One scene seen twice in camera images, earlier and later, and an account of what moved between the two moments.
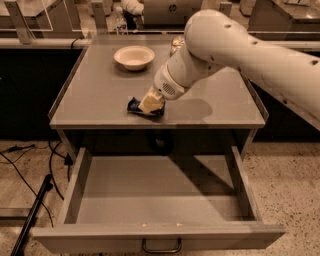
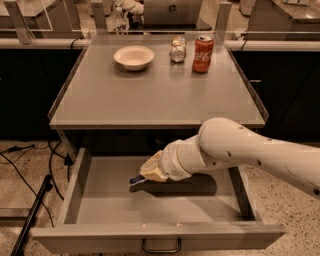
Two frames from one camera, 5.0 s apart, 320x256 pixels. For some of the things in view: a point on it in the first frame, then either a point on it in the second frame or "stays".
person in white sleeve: x=133 y=11 stays
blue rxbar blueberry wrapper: x=133 y=107 → x=139 y=179
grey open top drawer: x=119 y=203 stays
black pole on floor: x=22 y=237 stays
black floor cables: x=67 y=161 stays
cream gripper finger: x=151 y=101 → x=153 y=170
